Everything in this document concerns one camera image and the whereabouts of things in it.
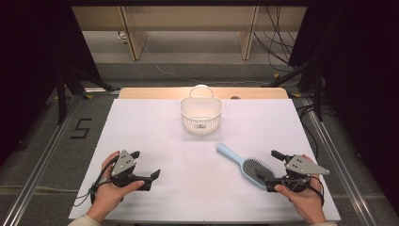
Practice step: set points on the black stand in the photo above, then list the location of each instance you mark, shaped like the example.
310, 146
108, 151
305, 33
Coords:
318, 94
61, 97

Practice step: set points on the wooden table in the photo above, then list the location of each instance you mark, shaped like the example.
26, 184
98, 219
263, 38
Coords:
150, 93

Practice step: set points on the white plastic basket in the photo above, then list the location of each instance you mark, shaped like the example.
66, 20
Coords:
200, 121

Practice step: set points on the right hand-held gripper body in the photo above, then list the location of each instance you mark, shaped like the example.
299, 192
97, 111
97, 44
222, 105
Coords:
302, 166

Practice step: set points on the person's left hand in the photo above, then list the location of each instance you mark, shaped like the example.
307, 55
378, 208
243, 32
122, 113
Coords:
106, 196

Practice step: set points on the white table mat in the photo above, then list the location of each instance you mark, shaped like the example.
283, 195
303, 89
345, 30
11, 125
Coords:
188, 188

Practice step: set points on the light blue hairbrush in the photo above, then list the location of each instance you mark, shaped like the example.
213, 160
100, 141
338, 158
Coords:
230, 153

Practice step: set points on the metal floor rail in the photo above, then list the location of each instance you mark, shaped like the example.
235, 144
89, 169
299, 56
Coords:
342, 166
40, 160

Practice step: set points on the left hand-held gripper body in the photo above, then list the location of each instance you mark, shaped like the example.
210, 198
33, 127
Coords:
124, 164

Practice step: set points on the beige wooden desk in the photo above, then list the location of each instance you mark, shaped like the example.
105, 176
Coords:
188, 17

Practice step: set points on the black curtain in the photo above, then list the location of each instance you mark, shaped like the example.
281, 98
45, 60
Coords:
360, 78
31, 62

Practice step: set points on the person's right hand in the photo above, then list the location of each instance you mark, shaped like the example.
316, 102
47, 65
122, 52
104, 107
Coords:
307, 204

